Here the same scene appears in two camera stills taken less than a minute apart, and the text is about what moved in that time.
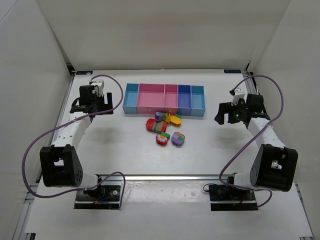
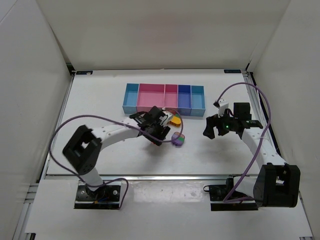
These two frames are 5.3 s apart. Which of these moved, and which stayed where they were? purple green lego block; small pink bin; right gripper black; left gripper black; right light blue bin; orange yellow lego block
Moved: right gripper black; left gripper black
Stayed: purple green lego block; orange yellow lego block; small pink bin; right light blue bin
